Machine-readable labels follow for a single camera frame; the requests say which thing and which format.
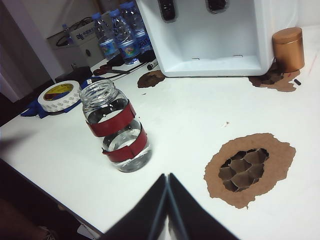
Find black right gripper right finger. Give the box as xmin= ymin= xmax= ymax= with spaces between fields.
xmin=167 ymin=172 xmax=238 ymax=240

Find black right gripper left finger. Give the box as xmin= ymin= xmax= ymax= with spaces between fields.
xmin=99 ymin=173 xmax=168 ymax=240

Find glass jar with red bands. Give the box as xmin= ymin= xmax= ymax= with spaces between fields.
xmin=79 ymin=79 xmax=153 ymax=173

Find plastic water bottle blue label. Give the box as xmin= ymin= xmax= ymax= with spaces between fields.
xmin=109 ymin=8 xmax=140 ymax=66
xmin=119 ymin=1 xmax=152 ymax=55
xmin=91 ymin=12 xmax=121 ymax=61

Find white AUX water dispenser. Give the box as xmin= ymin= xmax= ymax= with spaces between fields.
xmin=136 ymin=0 xmax=301 ymax=78

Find small distant water bottle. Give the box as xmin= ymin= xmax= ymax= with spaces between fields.
xmin=61 ymin=23 xmax=73 ymax=46

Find black dispenser tap paddle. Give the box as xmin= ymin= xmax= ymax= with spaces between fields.
xmin=157 ymin=0 xmax=179 ymax=23
xmin=205 ymin=0 xmax=230 ymax=14

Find white double-sided tape roll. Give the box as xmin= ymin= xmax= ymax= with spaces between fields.
xmin=37 ymin=80 xmax=82 ymax=113

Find black marker pen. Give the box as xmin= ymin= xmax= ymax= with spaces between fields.
xmin=146 ymin=59 xmax=159 ymax=71

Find black box device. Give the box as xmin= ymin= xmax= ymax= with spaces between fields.
xmin=54 ymin=66 xmax=93 ymax=84

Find grey box with logo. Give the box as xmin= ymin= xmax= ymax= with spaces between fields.
xmin=46 ymin=23 xmax=106 ymax=67

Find copper metal tin can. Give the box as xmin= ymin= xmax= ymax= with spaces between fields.
xmin=271 ymin=27 xmax=306 ymax=73

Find red handled scissors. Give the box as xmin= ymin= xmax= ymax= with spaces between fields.
xmin=93 ymin=63 xmax=131 ymax=76

